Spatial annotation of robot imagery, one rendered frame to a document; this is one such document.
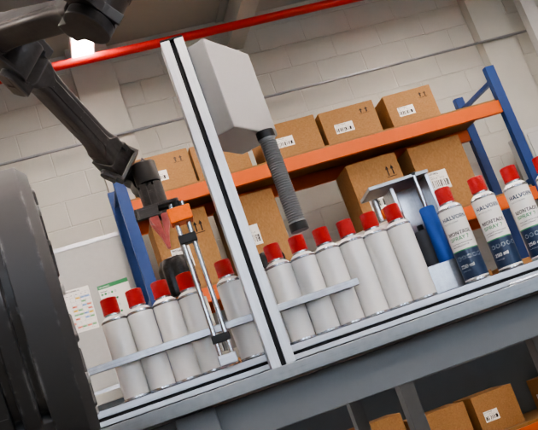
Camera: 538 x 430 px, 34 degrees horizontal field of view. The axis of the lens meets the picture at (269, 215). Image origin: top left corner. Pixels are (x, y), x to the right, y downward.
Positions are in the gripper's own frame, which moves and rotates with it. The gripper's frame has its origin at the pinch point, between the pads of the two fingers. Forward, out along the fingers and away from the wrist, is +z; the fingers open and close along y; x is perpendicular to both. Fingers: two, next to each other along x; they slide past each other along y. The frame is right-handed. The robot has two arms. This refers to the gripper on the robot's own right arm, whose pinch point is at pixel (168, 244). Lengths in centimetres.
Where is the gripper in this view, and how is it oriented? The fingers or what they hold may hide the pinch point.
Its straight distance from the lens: 194.7
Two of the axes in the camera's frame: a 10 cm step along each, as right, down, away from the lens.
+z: 3.2, 9.3, -1.9
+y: -9.4, 2.9, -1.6
